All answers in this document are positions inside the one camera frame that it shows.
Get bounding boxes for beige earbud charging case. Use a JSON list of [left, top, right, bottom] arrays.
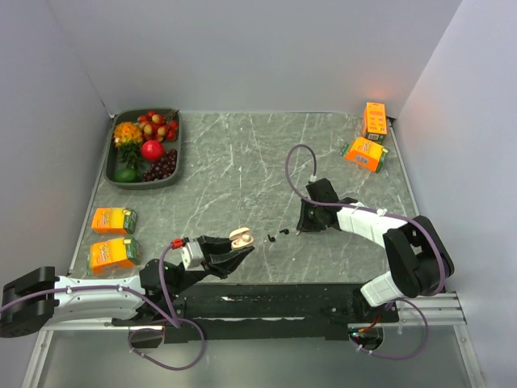
[[229, 227, 254, 251]]

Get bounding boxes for dark grape bunch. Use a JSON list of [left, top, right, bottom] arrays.
[[142, 149, 178, 182]]

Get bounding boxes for green avocado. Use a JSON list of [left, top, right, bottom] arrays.
[[112, 167, 141, 183]]

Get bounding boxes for orange juice box tilted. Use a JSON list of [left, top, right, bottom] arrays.
[[341, 137, 389, 172]]

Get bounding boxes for orange juice box far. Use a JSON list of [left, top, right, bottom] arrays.
[[362, 102, 388, 144]]

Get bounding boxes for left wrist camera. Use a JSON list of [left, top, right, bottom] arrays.
[[171, 238, 204, 270]]

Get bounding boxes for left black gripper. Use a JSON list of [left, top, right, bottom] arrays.
[[169, 235, 254, 295]]

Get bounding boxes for orange pineapple toy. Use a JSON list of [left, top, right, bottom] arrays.
[[113, 121, 143, 169]]

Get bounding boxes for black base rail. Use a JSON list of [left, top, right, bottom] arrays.
[[111, 280, 401, 344]]

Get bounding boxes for orange juice box left lower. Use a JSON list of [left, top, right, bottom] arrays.
[[88, 236, 141, 275]]

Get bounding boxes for red apple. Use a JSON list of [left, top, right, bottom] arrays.
[[141, 140, 166, 162]]

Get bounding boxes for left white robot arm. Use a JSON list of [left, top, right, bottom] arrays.
[[1, 228, 254, 338]]

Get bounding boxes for grey fruit tray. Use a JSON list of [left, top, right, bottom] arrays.
[[104, 108, 182, 190]]

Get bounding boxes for red lychee bunch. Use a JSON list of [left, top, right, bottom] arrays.
[[137, 110, 179, 142]]

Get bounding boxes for orange juice box left upper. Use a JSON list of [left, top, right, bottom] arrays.
[[91, 207, 138, 234]]

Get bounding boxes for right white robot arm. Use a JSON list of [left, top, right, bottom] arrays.
[[296, 176, 455, 322]]

